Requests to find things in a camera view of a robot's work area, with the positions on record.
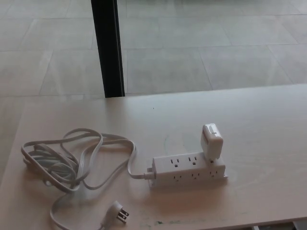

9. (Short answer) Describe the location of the white charger adapter plug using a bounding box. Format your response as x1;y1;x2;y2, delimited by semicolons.
200;123;224;161

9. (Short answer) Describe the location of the grey object under desk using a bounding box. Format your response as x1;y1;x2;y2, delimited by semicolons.
291;221;307;230

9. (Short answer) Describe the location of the white multi-outlet power strip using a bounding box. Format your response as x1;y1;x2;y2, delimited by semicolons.
146;151;229;190

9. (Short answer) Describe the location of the black vertical post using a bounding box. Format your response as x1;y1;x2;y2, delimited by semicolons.
90;0;126;98

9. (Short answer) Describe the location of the white flat cord with plug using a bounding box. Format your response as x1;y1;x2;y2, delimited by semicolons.
21;128;154;230

